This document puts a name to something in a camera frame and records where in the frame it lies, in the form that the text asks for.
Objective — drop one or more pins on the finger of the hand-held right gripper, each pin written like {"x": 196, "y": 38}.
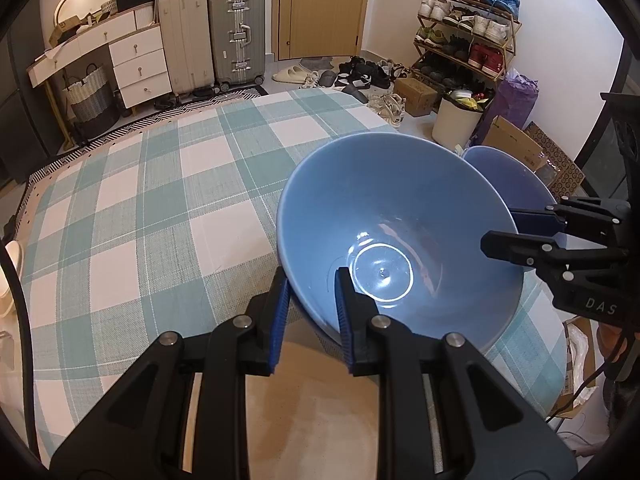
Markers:
{"x": 515, "y": 249}
{"x": 535, "y": 220}

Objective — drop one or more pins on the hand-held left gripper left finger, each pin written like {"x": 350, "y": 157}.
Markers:
{"x": 280, "y": 330}

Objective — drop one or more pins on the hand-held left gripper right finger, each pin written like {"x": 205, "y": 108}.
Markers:
{"x": 345, "y": 330}

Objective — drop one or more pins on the blue bowl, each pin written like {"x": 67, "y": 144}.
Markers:
{"x": 505, "y": 175}
{"x": 400, "y": 200}

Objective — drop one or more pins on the person's right hand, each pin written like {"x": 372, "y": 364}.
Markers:
{"x": 612, "y": 342}

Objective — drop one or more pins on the open cardboard box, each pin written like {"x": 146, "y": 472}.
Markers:
{"x": 575, "y": 360}

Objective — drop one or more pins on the patterned cardboard sheet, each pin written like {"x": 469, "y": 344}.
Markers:
{"x": 560, "y": 160}

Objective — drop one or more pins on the folded brown cardboard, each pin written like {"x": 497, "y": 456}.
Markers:
{"x": 512, "y": 142}

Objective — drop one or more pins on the purple yoga mat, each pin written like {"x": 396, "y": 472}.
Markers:
{"x": 510, "y": 105}

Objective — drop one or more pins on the white trash bin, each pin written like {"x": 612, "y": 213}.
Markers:
{"x": 452, "y": 125}

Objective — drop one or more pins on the small brown cardboard box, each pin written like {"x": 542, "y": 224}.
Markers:
{"x": 415, "y": 95}

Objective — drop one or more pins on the teal checked tablecloth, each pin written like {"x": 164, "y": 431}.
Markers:
{"x": 150, "y": 210}

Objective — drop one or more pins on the beige sandals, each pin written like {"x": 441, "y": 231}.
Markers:
{"x": 387, "y": 107}

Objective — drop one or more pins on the shoe rack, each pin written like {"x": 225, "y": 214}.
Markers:
{"x": 465, "y": 35}

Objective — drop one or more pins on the pile of dark shoes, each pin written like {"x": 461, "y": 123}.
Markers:
{"x": 370, "y": 74}

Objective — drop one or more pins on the beige slippers pair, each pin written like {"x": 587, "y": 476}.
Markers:
{"x": 292, "y": 75}

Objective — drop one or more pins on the grey door mat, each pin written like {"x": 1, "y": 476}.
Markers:
{"x": 317, "y": 63}

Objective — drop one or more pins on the silver suitcase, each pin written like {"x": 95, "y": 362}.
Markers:
{"x": 237, "y": 35}

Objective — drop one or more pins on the wooden door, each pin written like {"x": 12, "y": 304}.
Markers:
{"x": 320, "y": 10}

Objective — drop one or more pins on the woven basket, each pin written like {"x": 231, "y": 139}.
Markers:
{"x": 90, "y": 95}

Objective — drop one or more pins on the white vanity desk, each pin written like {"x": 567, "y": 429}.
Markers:
{"x": 140, "y": 60}

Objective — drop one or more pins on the beige suitcase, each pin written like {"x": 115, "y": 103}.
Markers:
{"x": 186, "y": 40}

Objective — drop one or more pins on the flat cardboard box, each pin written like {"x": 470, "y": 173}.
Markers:
{"x": 70, "y": 27}

